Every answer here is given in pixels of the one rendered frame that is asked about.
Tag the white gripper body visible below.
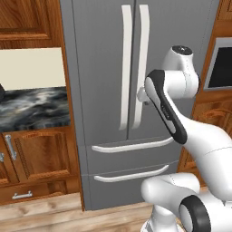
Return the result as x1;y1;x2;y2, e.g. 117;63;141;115
137;85;151;106

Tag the grey left fridge door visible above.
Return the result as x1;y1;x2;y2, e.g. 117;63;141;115
72;0;136;146

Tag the grey fridge door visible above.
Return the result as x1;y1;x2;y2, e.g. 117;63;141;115
72;0;136;146
127;0;213;141

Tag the grey fridge drawer front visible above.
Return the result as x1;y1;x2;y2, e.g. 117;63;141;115
84;136;183;176
87;160;179;211

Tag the grey right fridge door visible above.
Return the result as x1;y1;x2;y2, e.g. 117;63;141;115
127;0;213;141

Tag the grey fridge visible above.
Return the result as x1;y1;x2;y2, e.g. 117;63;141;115
59;0;222;212

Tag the wooden tall cupboard unit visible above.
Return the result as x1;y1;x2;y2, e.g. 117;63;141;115
177;0;232;188

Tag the silver built-in oven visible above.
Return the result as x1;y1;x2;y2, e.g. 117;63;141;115
202;37;232;92

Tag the wooden base cupboard door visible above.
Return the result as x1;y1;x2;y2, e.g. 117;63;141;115
9;128;80;184
0;134;13;188

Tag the wooden drawer front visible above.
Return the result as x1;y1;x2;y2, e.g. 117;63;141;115
0;177;82;207

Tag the white left fridge door handle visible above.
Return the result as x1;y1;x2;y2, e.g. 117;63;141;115
118;4;133;131

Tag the white fridge door handle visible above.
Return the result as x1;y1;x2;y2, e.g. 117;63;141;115
118;4;133;131
131;4;150;131

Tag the white right fridge door handle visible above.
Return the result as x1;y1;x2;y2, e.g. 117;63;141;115
131;4;150;131

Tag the white fridge drawer handle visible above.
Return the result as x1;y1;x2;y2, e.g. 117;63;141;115
91;136;176;154
92;164;170;184

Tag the wooden wall cupboard door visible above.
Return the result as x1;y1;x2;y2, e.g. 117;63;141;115
0;0;63;50

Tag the silver drawer handle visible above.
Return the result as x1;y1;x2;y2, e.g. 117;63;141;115
11;190;34;200

